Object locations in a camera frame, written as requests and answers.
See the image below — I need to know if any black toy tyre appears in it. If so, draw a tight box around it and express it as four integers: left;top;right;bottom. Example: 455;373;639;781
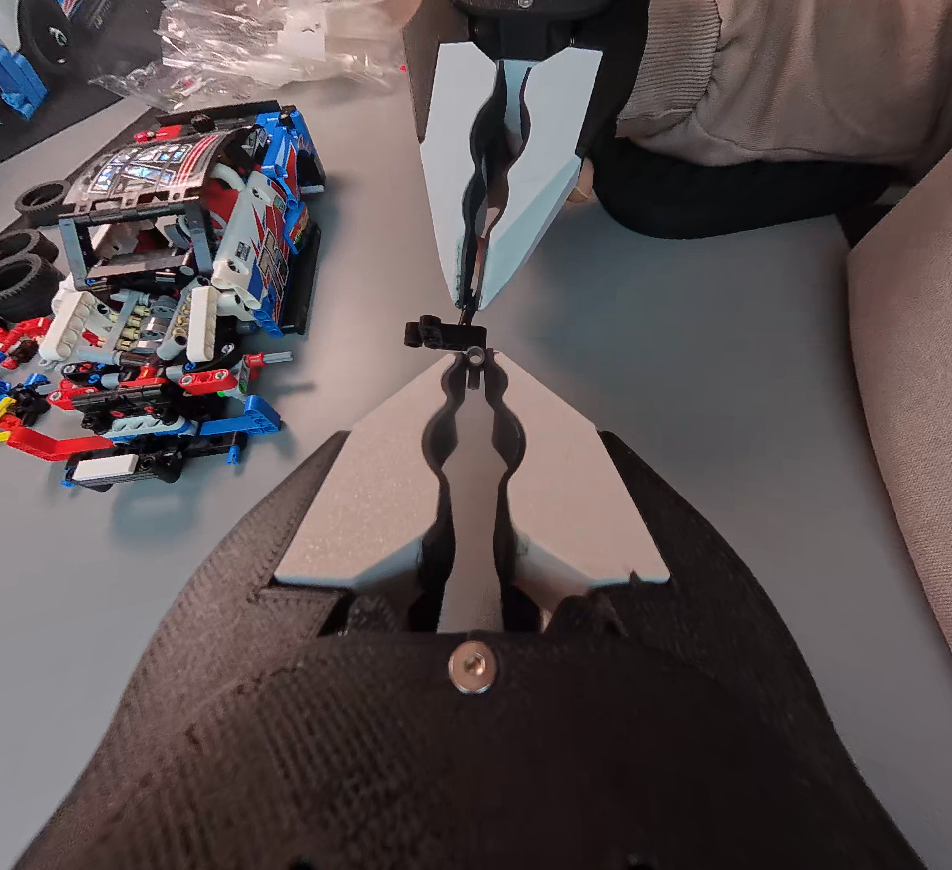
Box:
0;256;64;324
0;229;60;264
15;180;71;216

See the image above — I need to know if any heap of assorted loose bricks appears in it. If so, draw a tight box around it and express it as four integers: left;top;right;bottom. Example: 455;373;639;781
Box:
0;315;53;439

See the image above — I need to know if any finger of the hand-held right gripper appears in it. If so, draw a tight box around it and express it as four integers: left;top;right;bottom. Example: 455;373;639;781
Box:
418;41;508;311
476;46;603;313

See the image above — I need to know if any person's beige hoodie torso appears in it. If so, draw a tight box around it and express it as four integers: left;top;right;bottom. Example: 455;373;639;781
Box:
848;148;952;651

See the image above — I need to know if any pile of clear plastic bags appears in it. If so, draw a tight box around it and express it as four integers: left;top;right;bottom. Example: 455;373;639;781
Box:
89;0;447;112

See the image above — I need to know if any person's right forearm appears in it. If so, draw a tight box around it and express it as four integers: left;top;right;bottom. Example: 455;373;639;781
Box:
591;0;952;240

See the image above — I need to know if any grey desk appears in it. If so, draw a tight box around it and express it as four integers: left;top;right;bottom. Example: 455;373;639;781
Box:
0;0;946;870

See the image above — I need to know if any black brick beam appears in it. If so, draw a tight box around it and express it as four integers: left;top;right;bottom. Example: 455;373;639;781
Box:
404;305;489;352

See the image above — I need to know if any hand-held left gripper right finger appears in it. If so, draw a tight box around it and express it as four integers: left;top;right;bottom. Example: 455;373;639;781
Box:
487;351;674;592

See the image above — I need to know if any toy brick race car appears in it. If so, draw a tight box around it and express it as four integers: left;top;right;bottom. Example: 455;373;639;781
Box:
0;100;328;492

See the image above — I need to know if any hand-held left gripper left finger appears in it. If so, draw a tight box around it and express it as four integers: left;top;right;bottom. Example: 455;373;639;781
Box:
272;351;456;592

